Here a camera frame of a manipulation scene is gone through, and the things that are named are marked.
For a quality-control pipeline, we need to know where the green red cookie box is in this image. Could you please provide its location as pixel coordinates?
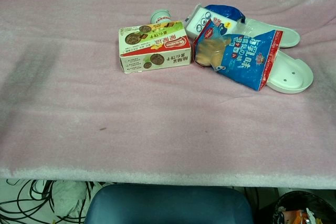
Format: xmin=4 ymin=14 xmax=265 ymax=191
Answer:
xmin=118 ymin=20 xmax=192 ymax=74

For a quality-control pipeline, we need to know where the pink fleece table cloth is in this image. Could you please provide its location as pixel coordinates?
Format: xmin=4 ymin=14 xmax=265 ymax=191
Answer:
xmin=0 ymin=0 xmax=336 ymax=190

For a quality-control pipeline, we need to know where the small white pill bottle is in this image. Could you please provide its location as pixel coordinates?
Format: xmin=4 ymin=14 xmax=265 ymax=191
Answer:
xmin=150 ymin=9 xmax=172 ymax=25

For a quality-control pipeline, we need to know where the blue snack bag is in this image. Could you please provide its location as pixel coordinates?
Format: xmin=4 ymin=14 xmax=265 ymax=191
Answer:
xmin=193 ymin=19 xmax=284 ymax=92

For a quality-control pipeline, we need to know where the white blue packaged box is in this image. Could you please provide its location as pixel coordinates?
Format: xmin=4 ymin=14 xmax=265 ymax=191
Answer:
xmin=184 ymin=4 xmax=247 ymax=39

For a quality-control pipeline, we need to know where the blue chair backrest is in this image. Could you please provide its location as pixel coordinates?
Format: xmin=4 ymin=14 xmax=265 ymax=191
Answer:
xmin=84 ymin=184 xmax=255 ymax=224

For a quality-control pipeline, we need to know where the white slipper with holes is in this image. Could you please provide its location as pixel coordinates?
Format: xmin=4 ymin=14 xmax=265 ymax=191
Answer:
xmin=265 ymin=49 xmax=314 ymax=94

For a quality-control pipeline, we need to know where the plain white slipper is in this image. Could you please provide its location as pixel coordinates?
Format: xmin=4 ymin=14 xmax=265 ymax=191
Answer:
xmin=237 ymin=17 xmax=301 ymax=49

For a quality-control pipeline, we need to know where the white crumpled plastic bag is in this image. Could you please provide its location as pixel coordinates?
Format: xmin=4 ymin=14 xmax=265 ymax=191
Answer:
xmin=51 ymin=180 xmax=92 ymax=219

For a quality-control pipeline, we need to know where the black trash bin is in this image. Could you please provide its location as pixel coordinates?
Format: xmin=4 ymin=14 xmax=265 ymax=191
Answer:
xmin=272 ymin=191 xmax=336 ymax=224

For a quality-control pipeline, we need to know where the black cable bundle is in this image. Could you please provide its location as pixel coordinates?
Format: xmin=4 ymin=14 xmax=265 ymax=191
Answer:
xmin=0 ymin=179 xmax=100 ymax=224

